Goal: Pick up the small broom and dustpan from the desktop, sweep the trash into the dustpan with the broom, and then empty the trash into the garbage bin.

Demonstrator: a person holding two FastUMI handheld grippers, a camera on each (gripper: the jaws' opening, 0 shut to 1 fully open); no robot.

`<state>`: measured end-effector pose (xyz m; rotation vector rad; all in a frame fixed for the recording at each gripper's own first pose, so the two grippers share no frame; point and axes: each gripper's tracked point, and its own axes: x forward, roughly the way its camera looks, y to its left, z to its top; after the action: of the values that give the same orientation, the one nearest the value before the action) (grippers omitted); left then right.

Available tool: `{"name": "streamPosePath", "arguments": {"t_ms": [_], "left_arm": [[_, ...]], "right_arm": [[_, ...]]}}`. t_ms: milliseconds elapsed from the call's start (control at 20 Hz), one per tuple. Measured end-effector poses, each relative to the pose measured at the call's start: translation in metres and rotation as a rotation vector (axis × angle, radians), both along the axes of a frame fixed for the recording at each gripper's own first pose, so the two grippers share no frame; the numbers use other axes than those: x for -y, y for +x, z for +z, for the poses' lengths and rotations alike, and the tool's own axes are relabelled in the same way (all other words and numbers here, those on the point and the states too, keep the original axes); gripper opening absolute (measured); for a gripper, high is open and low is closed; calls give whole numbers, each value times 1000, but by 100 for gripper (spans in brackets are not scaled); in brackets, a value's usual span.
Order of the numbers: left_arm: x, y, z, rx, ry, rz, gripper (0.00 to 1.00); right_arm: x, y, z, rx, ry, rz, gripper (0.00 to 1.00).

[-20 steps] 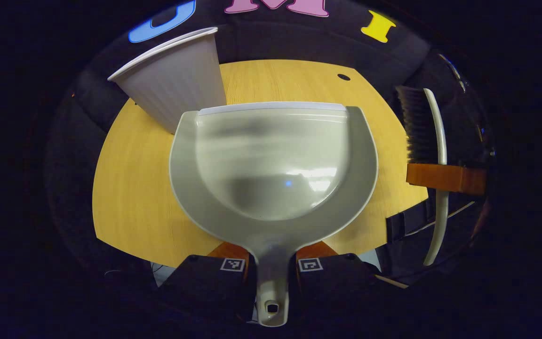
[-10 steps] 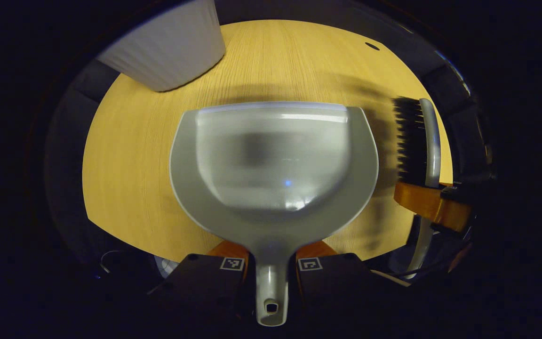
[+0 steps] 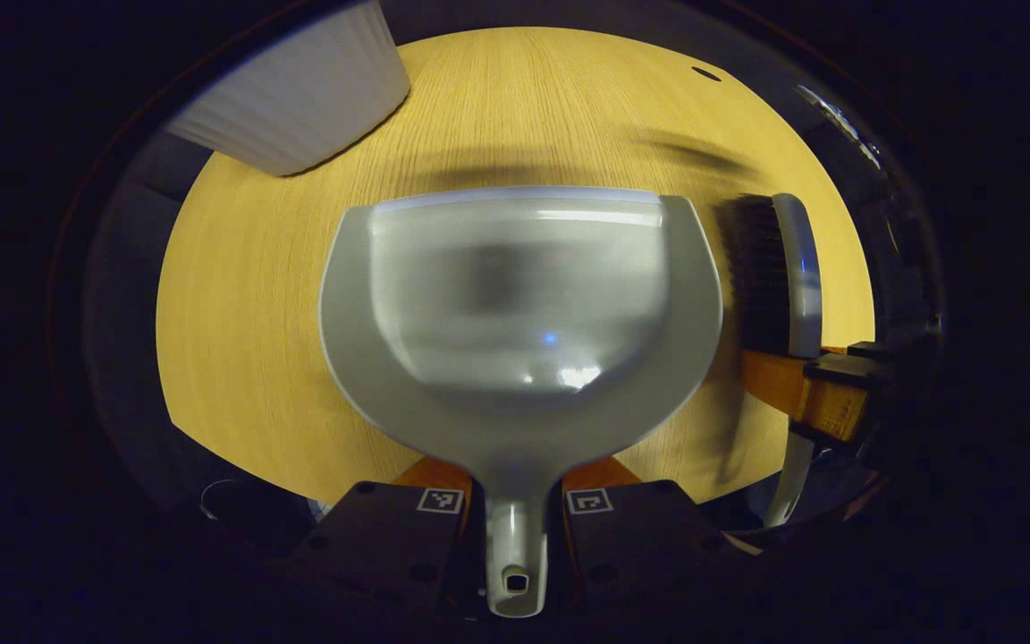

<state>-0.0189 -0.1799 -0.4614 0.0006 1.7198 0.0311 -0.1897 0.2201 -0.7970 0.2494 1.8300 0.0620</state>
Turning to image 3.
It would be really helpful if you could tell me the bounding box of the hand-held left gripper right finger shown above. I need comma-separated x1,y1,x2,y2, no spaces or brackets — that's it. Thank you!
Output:
558,455,747,611

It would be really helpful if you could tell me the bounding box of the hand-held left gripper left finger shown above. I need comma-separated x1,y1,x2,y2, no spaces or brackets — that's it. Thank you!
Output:
287,457,482,620

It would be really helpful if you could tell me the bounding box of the small grey broom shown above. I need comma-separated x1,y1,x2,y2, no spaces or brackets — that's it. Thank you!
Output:
721,192,825,529

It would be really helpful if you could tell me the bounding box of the grey plastic dustpan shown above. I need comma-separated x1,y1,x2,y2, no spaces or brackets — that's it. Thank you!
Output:
318,186,723,618

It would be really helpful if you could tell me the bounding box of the white ribbed garbage bin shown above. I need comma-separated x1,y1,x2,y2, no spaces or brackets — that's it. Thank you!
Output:
166,0,411,177

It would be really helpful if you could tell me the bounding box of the wooden desktop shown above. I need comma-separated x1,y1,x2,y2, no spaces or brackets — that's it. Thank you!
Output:
156,27,875,506

